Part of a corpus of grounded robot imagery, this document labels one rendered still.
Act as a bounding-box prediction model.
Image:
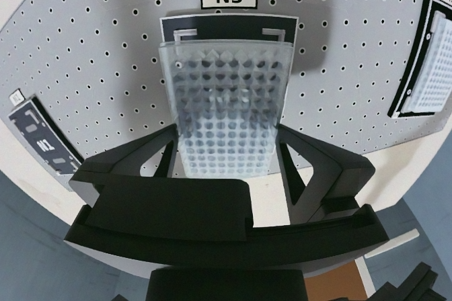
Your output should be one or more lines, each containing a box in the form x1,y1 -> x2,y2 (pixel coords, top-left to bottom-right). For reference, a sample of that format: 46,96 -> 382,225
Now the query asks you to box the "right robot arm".
404,270 -> 446,301

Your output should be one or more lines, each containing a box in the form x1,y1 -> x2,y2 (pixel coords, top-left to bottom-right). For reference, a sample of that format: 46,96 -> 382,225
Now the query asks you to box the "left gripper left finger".
78,124 -> 178,177

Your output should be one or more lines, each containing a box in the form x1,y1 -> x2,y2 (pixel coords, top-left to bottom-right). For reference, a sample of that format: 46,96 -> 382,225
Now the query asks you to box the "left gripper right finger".
275,124 -> 376,224

